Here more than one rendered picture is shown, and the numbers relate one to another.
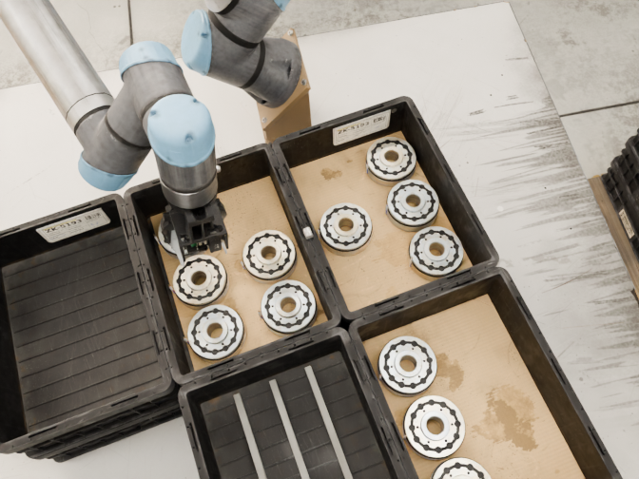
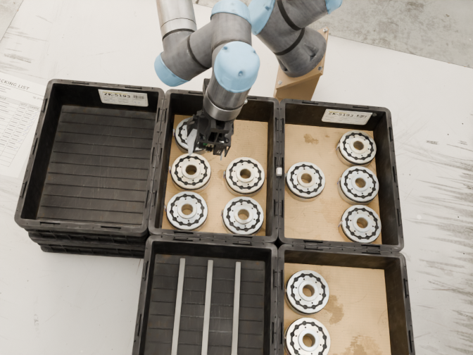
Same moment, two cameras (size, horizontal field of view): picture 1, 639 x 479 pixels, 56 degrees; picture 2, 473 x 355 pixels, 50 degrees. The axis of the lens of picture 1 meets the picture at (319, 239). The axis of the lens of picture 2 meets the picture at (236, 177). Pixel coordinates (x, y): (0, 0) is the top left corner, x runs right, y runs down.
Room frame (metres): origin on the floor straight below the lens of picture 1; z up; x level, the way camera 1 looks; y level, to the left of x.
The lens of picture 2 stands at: (-0.10, 0.04, 2.03)
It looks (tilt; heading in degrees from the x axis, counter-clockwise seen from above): 64 degrees down; 8
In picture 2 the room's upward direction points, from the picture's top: 11 degrees clockwise
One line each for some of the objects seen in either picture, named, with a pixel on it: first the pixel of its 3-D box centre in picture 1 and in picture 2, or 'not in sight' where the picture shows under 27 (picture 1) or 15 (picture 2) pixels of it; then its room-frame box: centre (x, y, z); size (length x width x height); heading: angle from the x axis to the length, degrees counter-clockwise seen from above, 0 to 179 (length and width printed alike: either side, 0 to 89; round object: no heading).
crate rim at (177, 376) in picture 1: (227, 255); (217, 163); (0.45, 0.17, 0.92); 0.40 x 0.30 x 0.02; 16
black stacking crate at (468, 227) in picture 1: (377, 213); (331, 180); (0.53, -0.12, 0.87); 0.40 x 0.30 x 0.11; 16
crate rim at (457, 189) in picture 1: (379, 201); (337, 172); (0.53, -0.12, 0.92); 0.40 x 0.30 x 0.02; 16
